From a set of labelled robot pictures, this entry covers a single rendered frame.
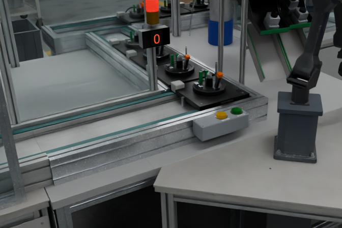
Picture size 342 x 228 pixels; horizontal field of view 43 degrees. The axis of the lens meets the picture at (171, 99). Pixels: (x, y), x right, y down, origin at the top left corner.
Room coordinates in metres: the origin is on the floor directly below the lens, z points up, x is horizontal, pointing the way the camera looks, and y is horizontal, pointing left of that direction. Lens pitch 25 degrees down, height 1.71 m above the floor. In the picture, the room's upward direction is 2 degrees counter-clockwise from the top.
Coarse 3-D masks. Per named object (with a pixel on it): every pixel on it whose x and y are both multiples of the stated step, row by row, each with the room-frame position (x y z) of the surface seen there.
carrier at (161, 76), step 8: (176, 56) 1.93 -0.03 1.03; (168, 64) 1.89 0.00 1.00; (176, 64) 1.89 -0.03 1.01; (192, 64) 1.97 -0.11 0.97; (160, 72) 1.88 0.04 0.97; (168, 72) 1.84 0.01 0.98; (176, 72) 1.82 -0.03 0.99; (184, 72) 1.82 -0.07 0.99; (192, 72) 1.85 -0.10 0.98; (160, 80) 1.80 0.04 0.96; (168, 80) 1.78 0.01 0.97; (176, 80) 1.77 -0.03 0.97; (184, 80) 1.77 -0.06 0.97; (192, 80) 1.78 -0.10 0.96
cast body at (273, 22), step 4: (268, 12) 1.74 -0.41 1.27; (272, 12) 1.72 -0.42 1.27; (276, 12) 1.73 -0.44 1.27; (268, 16) 1.72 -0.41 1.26; (272, 16) 1.71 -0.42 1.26; (276, 16) 1.71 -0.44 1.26; (264, 20) 1.76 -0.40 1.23; (268, 20) 1.72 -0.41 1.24; (272, 20) 1.71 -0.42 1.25; (276, 20) 1.71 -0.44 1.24; (264, 24) 1.75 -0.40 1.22; (268, 24) 1.72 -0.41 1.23; (272, 24) 1.72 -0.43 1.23; (276, 24) 1.72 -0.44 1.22; (268, 28) 1.71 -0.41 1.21; (272, 28) 1.71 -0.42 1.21; (276, 28) 1.71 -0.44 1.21
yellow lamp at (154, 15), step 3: (147, 12) 1.66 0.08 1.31; (150, 12) 1.66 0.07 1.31; (153, 12) 1.66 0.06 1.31; (156, 12) 1.66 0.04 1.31; (147, 15) 1.67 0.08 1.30; (150, 15) 1.66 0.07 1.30; (153, 15) 1.66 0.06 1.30; (156, 15) 1.66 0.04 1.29; (147, 18) 1.67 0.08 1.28; (150, 18) 1.66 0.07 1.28; (153, 18) 1.66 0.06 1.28; (156, 18) 1.66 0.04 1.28; (147, 21) 1.67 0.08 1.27; (150, 21) 1.66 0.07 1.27; (153, 21) 1.66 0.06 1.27; (156, 21) 1.66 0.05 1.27
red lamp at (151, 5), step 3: (147, 0) 1.66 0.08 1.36; (150, 0) 1.66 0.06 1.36; (153, 0) 1.66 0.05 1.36; (156, 0) 1.66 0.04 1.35; (147, 3) 1.66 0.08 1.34; (150, 3) 1.66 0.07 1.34; (153, 3) 1.66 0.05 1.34; (156, 3) 1.66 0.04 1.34; (147, 6) 1.66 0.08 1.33; (150, 6) 1.66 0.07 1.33; (153, 6) 1.66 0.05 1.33; (156, 6) 1.66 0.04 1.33; (147, 9) 1.66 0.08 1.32; (150, 9) 1.66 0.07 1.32; (153, 9) 1.66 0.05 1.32; (156, 9) 1.66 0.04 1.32
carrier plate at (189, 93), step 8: (224, 80) 1.75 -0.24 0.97; (184, 88) 1.69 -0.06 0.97; (232, 88) 1.67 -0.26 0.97; (184, 96) 1.61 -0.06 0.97; (192, 96) 1.60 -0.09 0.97; (200, 96) 1.60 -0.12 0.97; (216, 96) 1.59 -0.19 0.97; (224, 96) 1.59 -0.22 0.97; (232, 96) 1.59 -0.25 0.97; (240, 96) 1.59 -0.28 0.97; (248, 96) 1.61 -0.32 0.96; (192, 104) 1.55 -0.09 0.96; (200, 104) 1.52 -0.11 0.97; (208, 104) 1.52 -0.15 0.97; (216, 104) 1.54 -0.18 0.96
